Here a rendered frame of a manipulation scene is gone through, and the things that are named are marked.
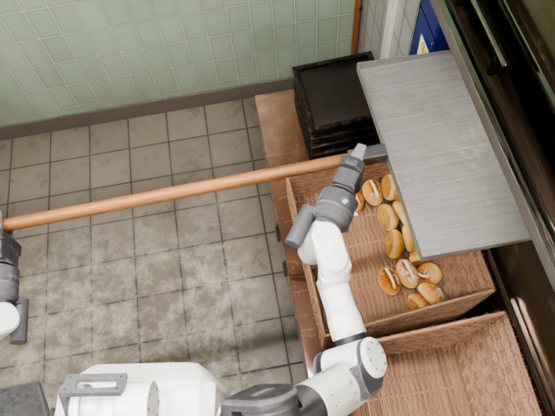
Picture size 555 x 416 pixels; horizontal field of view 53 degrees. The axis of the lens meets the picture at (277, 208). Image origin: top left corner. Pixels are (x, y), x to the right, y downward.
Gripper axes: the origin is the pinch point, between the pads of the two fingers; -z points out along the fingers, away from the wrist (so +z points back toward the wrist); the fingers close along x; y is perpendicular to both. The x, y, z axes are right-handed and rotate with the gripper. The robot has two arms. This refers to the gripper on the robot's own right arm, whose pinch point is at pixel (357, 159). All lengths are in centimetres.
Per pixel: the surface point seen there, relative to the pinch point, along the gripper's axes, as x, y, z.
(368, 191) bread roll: 56, -1, -25
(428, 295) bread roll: 54, 28, 3
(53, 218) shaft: 0, -58, 41
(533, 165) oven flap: -21.2, 33.5, 2.7
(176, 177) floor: 119, -97, -34
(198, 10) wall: 58, -98, -83
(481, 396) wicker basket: 56, 50, 25
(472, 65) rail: -24.0, 17.2, -14.0
